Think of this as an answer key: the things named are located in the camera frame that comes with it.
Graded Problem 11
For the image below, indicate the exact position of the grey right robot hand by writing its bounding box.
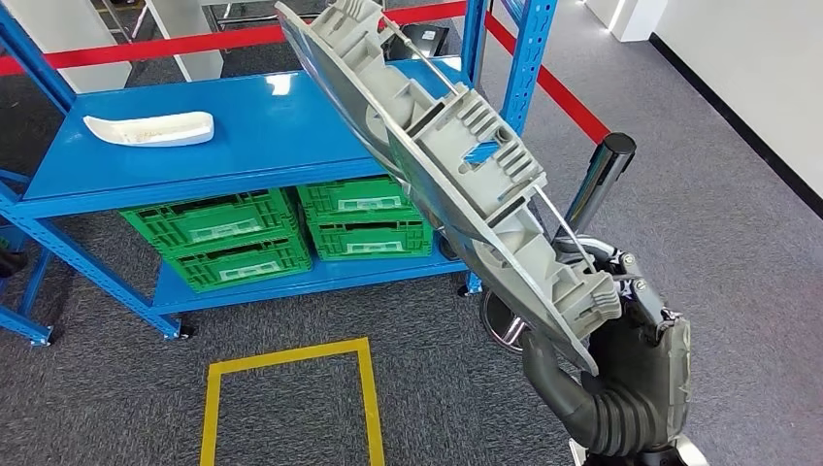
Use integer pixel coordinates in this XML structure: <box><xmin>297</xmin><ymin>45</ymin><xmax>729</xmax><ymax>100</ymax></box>
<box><xmin>520</xmin><ymin>234</ymin><xmax>694</xmax><ymax>447</ymax></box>

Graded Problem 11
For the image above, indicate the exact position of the grey plastic wheel cover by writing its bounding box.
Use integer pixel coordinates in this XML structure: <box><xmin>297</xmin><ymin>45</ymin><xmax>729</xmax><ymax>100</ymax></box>
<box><xmin>275</xmin><ymin>0</ymin><xmax>624</xmax><ymax>378</ymax></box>

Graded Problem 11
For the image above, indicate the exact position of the blue metal shelf rack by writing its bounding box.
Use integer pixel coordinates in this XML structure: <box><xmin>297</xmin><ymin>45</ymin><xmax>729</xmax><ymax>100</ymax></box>
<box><xmin>0</xmin><ymin>0</ymin><xmax>561</xmax><ymax>349</ymax></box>

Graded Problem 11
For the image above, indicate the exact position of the white plastic trim part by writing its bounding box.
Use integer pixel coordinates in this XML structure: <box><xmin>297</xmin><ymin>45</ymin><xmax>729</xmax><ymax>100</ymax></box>
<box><xmin>83</xmin><ymin>111</ymin><xmax>215</xmax><ymax>148</ymax></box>

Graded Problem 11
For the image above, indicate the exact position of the red barrier belt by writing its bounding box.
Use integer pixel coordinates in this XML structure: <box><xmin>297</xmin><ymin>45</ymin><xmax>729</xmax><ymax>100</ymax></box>
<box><xmin>0</xmin><ymin>0</ymin><xmax>468</xmax><ymax>77</ymax></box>
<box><xmin>485</xmin><ymin>11</ymin><xmax>610</xmax><ymax>144</ymax></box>

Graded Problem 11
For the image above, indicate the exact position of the green plastic crate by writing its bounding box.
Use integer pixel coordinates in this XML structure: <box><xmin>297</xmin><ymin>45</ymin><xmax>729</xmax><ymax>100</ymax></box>
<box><xmin>296</xmin><ymin>177</ymin><xmax>422</xmax><ymax>225</ymax></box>
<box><xmin>119</xmin><ymin>187</ymin><xmax>300</xmax><ymax>258</ymax></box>
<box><xmin>168</xmin><ymin>234</ymin><xmax>314</xmax><ymax>294</ymax></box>
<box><xmin>308</xmin><ymin>218</ymin><xmax>435</xmax><ymax>262</ymax></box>

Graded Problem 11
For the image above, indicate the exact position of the black waste bin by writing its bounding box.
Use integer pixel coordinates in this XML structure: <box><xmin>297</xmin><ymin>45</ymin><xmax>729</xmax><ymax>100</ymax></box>
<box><xmin>382</xmin><ymin>24</ymin><xmax>450</xmax><ymax>62</ymax></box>

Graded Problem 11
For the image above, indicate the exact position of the white desk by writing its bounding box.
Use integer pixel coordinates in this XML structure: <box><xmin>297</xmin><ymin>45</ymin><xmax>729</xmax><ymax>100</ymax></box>
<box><xmin>145</xmin><ymin>0</ymin><xmax>225</xmax><ymax>83</ymax></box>

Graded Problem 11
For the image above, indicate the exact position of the white cabinet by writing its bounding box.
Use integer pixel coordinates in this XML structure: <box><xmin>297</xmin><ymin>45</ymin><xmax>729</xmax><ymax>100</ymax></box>
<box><xmin>3</xmin><ymin>0</ymin><xmax>133</xmax><ymax>94</ymax></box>

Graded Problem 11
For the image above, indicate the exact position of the chrome stanchion post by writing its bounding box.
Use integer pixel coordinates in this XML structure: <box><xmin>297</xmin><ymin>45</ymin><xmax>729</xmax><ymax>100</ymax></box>
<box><xmin>562</xmin><ymin>133</ymin><xmax>638</xmax><ymax>236</ymax></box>

